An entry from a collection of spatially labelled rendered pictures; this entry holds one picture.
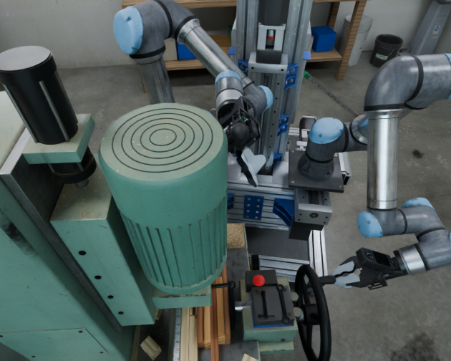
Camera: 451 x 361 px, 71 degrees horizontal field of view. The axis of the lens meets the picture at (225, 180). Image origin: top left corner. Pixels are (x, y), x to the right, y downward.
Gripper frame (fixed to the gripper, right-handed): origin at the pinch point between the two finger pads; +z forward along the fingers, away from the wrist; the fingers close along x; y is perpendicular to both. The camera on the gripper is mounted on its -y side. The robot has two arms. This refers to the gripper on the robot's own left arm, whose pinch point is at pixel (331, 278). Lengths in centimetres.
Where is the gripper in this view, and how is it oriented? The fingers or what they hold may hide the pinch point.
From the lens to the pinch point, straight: 103.4
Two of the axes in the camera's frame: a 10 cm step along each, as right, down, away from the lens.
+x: -0.5, -7.4, 6.7
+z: -8.6, 3.8, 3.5
